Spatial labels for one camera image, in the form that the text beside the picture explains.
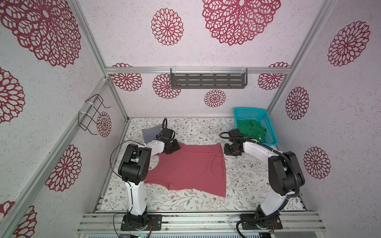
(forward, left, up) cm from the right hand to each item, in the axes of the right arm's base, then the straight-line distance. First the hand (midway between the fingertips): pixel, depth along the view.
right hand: (227, 149), depth 96 cm
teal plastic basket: (+32, -30, +1) cm, 44 cm away
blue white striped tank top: (+14, +53, -2) cm, 55 cm away
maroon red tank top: (-11, +17, -4) cm, 21 cm away
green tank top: (+20, -20, -2) cm, 28 cm away
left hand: (+3, +33, -4) cm, 33 cm away
